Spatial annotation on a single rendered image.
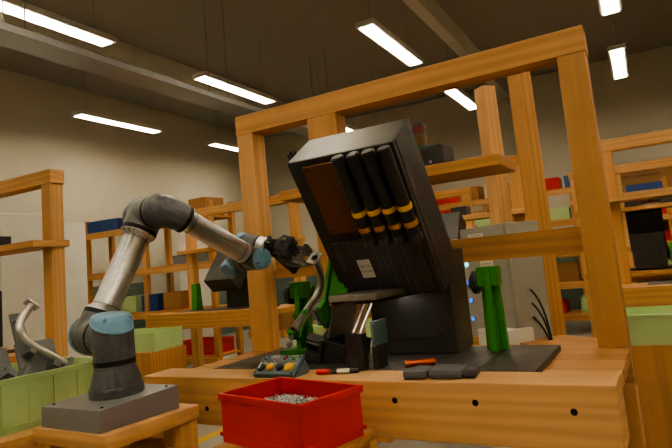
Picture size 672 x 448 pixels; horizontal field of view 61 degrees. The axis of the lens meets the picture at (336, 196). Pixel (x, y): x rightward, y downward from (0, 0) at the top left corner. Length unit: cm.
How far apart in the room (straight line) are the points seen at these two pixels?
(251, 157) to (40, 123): 775
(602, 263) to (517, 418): 71
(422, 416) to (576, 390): 39
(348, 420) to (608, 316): 96
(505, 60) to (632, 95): 985
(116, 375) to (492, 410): 102
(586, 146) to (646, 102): 989
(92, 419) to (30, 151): 844
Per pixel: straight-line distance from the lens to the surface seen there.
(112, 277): 194
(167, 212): 189
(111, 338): 177
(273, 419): 142
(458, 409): 155
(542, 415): 149
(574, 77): 210
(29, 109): 1011
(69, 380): 226
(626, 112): 1190
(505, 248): 216
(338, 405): 143
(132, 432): 169
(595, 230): 203
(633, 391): 208
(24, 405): 218
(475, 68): 218
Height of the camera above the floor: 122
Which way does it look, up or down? 7 degrees up
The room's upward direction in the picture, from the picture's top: 5 degrees counter-clockwise
